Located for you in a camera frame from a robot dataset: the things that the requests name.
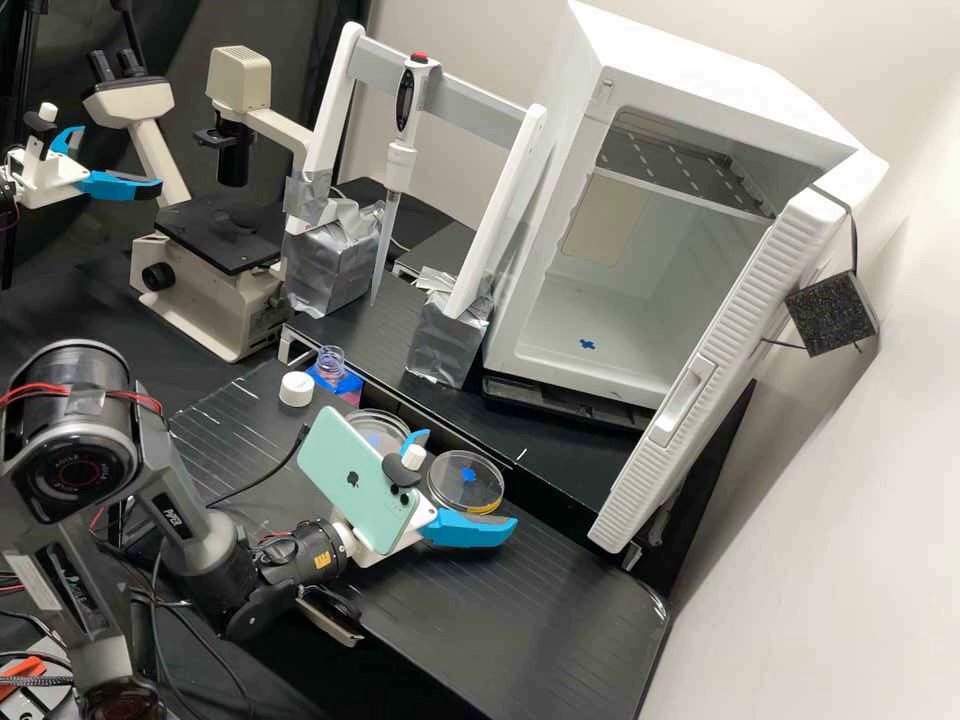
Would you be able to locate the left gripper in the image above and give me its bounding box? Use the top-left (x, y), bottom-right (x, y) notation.
top-left (5, 124), bottom-right (166, 211)

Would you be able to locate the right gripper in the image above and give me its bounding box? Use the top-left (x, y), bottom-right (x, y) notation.
top-left (333, 428), bottom-right (520, 570)

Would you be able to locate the petri dish lid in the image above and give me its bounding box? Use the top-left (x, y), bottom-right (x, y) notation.
top-left (426, 447), bottom-right (509, 518)

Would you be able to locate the petri dish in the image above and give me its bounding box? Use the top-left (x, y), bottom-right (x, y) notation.
top-left (347, 407), bottom-right (415, 454)

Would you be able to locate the black tray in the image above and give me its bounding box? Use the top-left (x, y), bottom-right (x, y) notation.
top-left (479, 370), bottom-right (655, 434)

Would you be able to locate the cream microscope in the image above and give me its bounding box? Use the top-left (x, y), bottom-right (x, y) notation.
top-left (80, 44), bottom-right (318, 366)

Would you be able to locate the small bottle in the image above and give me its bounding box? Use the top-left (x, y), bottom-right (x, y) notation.
top-left (315, 344), bottom-right (349, 385)

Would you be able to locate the white cap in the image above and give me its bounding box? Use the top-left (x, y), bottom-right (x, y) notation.
top-left (278, 371), bottom-right (317, 409)

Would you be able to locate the white pipette stand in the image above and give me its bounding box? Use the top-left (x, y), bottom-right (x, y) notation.
top-left (280, 20), bottom-right (550, 390)

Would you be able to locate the incubator door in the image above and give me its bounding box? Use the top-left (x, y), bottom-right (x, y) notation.
top-left (586, 146), bottom-right (892, 556)

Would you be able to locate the pipette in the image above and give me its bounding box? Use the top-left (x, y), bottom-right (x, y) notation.
top-left (368, 50), bottom-right (442, 310)

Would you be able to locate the white incubator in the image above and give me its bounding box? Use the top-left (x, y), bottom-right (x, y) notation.
top-left (482, 0), bottom-right (892, 412)

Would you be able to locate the right wrist camera phone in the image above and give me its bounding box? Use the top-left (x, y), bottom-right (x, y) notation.
top-left (295, 404), bottom-right (440, 557)

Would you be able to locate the black cable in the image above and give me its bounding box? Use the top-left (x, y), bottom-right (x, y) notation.
top-left (204, 424), bottom-right (312, 507)

